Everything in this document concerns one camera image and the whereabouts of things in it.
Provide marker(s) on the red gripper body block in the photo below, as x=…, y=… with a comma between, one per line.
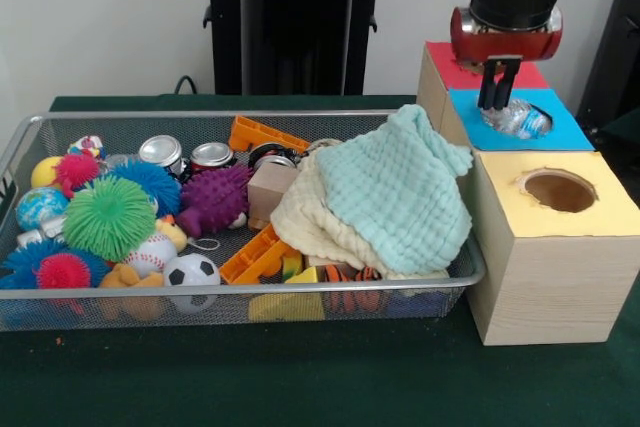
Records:
x=510, y=44

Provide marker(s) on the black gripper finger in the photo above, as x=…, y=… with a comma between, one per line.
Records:
x=487, y=92
x=506, y=92

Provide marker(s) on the crushed clear plastic bottle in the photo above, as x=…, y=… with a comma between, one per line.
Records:
x=525, y=122

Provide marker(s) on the mint waffle cloth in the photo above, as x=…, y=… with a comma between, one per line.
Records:
x=400, y=197

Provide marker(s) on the cream waffle cloth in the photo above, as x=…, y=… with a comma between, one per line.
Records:
x=310, y=222

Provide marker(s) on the purple spiky ball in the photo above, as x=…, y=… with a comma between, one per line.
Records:
x=215, y=197

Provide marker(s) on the silver drink can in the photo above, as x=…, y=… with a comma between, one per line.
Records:
x=212, y=154
x=160, y=149

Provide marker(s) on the green spiky ball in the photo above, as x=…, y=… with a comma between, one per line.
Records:
x=110, y=219

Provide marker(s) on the wooden box with three holes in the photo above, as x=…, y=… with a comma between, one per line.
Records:
x=550, y=287

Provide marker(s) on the black chair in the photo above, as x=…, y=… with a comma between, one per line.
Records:
x=617, y=37

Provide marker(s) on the orange flat toy plate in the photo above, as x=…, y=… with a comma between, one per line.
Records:
x=260, y=131

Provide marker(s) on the orange toy brick with pegs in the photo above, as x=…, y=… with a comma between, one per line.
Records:
x=255, y=257

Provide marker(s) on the dark green table cloth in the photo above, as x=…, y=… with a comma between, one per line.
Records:
x=300, y=377

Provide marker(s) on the small soccer ball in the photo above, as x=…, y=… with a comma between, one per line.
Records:
x=192, y=272

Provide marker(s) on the blue spiky toy with eyes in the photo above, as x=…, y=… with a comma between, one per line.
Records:
x=150, y=182

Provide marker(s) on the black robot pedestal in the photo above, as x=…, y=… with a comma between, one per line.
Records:
x=300, y=22

